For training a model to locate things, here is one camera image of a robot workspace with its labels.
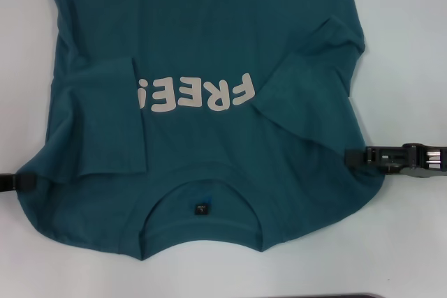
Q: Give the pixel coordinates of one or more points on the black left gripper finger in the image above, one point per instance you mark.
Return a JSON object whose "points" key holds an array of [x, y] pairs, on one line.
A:
{"points": [[19, 182]]}

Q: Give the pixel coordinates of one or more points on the teal t-shirt with cream print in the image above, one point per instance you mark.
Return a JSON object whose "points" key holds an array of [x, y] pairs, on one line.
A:
{"points": [[209, 26]]}

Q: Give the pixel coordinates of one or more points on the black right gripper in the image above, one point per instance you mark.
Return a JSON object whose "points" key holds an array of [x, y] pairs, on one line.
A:
{"points": [[431, 162]]}

